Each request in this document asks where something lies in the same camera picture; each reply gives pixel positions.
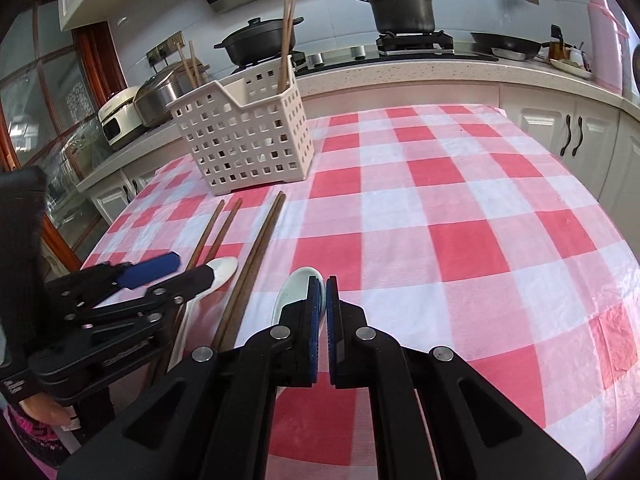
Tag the gold wall socket panel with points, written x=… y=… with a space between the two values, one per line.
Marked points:
x=167 y=47

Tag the black casserole pot with lid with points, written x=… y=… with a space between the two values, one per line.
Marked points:
x=255 y=42

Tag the person's left hand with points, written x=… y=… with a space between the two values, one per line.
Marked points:
x=47 y=407

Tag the white spoon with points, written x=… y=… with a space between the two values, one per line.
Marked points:
x=220 y=267
x=292 y=292

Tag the small steel bowl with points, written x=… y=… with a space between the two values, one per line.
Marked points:
x=510 y=55

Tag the speckled stone countertop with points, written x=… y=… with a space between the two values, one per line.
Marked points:
x=400 y=77

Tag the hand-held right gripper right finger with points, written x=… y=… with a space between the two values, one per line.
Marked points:
x=331 y=320

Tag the black glass gas hob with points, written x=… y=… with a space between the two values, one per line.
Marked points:
x=370 y=60

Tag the tall black stockpot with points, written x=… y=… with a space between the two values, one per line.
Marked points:
x=400 y=7

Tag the red white checkered tablecloth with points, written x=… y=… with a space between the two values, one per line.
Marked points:
x=450 y=210

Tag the white perforated plastic basket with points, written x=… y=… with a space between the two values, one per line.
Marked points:
x=240 y=130

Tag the white rice cooker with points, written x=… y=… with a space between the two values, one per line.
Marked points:
x=120 y=120

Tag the pink patterned clothing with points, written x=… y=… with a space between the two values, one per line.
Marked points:
x=30 y=440

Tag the plate with food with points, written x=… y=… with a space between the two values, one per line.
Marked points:
x=570 y=69

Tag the pink thermos flask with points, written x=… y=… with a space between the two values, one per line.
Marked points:
x=605 y=40

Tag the red wooden glass door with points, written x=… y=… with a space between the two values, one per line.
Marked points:
x=100 y=60

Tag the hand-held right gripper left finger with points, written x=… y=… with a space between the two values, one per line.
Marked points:
x=313 y=320

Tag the black wok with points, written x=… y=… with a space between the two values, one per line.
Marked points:
x=505 y=41

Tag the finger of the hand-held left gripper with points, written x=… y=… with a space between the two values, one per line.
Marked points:
x=200 y=280
x=150 y=267

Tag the small white jar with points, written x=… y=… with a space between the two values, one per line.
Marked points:
x=576 y=56

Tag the silver rice cooker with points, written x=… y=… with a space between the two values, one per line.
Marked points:
x=165 y=95

